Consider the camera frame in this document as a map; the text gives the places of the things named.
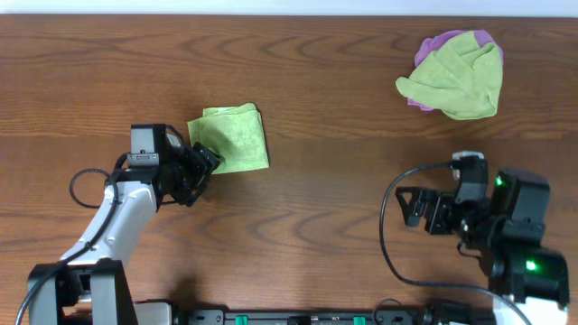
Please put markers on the olive green folded cloth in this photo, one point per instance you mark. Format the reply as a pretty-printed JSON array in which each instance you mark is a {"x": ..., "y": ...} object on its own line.
[{"x": 456, "y": 79}]

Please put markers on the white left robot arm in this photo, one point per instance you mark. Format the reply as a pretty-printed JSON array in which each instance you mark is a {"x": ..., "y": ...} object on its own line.
[{"x": 88, "y": 284}]

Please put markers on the purple cloth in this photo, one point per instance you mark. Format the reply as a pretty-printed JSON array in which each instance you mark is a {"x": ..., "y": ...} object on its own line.
[{"x": 433, "y": 45}]

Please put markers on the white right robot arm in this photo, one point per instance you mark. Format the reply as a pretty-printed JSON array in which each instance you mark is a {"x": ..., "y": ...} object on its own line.
[{"x": 504, "y": 232}]

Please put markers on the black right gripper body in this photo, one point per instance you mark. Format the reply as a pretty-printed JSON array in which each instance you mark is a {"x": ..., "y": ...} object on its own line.
[{"x": 448, "y": 218}]

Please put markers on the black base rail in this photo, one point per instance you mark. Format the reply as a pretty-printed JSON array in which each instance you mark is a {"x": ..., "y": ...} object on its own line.
[{"x": 389, "y": 312}]

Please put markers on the light green microfiber cloth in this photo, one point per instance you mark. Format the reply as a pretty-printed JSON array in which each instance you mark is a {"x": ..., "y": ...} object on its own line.
[{"x": 235, "y": 133}]

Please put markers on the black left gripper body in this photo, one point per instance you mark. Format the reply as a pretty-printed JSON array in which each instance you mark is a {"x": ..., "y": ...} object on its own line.
[{"x": 199, "y": 167}]

